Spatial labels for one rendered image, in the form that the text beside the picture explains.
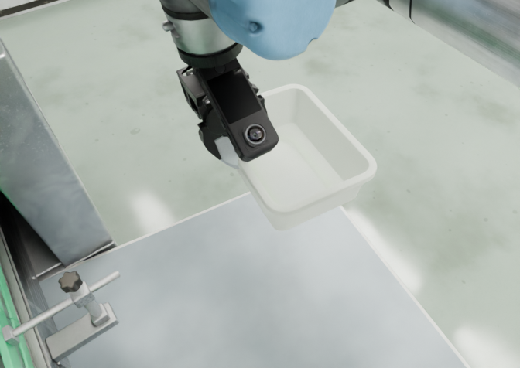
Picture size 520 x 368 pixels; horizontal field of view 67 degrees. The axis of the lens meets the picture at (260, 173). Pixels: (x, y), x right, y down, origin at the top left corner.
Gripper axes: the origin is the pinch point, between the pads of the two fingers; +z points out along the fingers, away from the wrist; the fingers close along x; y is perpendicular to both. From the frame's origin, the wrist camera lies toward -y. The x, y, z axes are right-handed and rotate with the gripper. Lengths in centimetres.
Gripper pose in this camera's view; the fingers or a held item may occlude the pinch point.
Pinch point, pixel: (242, 164)
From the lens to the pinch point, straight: 56.8
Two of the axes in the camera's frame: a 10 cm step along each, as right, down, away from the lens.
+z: 1.0, 5.8, 8.1
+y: -4.9, -6.7, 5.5
